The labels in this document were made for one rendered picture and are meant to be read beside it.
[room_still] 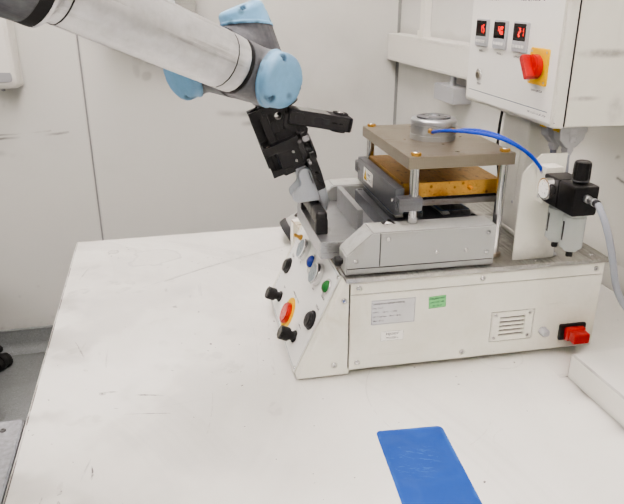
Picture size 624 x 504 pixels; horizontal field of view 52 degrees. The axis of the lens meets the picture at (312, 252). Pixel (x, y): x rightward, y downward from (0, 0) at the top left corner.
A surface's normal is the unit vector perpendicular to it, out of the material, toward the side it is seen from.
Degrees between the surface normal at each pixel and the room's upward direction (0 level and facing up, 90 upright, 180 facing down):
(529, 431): 0
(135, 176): 90
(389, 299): 90
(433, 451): 0
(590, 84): 90
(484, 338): 90
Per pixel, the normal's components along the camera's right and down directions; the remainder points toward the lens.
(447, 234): 0.19, 0.36
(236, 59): 0.73, 0.22
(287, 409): 0.00, -0.93
